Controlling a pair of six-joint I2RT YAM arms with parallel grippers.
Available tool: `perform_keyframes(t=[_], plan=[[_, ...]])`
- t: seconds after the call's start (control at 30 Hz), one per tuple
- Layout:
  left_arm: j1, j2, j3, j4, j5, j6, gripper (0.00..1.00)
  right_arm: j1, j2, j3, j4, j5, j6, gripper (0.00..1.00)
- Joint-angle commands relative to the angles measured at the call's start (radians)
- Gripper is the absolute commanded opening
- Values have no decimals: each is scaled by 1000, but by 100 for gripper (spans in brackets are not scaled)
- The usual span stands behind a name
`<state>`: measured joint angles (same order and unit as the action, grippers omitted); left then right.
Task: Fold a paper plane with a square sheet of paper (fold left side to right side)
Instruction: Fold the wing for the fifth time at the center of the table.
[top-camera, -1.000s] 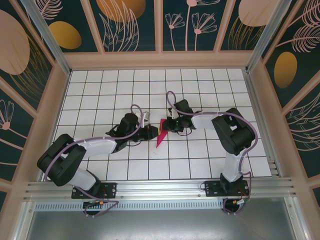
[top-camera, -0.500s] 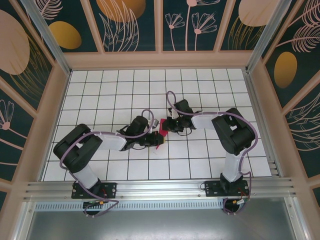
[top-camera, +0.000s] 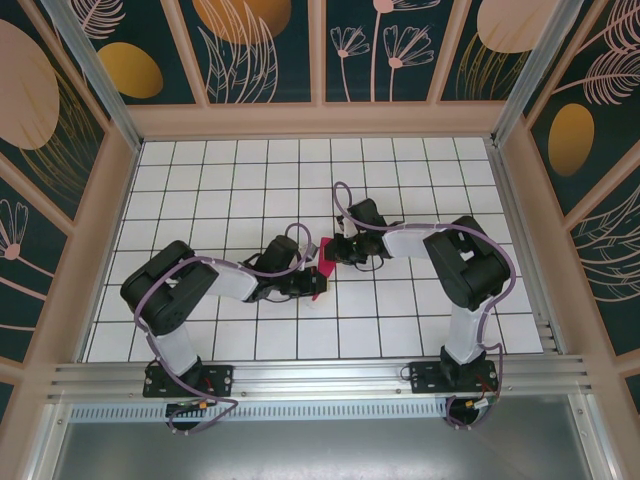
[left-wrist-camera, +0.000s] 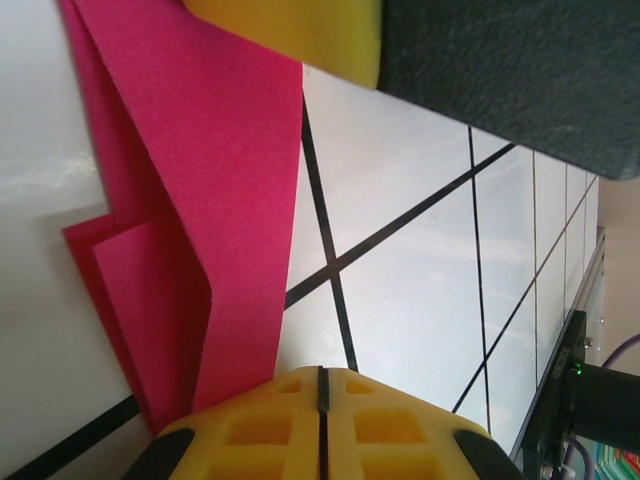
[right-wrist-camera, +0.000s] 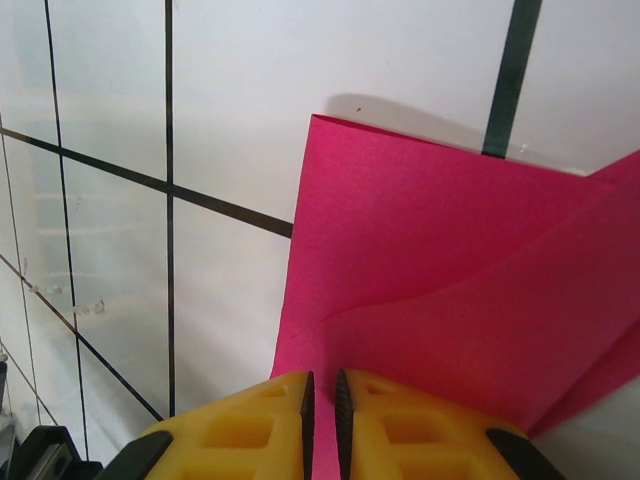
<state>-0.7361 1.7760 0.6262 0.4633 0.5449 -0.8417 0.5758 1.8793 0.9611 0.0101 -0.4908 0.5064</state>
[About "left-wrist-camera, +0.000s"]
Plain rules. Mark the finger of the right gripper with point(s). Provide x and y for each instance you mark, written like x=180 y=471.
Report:
x=500 y=60

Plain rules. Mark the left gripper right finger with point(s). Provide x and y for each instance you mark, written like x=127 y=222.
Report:
x=390 y=435

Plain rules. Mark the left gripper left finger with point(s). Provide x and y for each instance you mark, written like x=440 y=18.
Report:
x=250 y=435

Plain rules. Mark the pink felt sheet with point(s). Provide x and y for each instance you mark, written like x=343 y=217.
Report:
x=225 y=150

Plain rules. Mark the multicoloured stacked sheets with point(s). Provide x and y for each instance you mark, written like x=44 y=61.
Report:
x=620 y=465

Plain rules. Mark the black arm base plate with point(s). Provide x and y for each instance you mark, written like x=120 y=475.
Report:
x=562 y=360

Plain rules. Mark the aluminium table side rail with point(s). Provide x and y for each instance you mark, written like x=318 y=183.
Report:
x=592 y=280

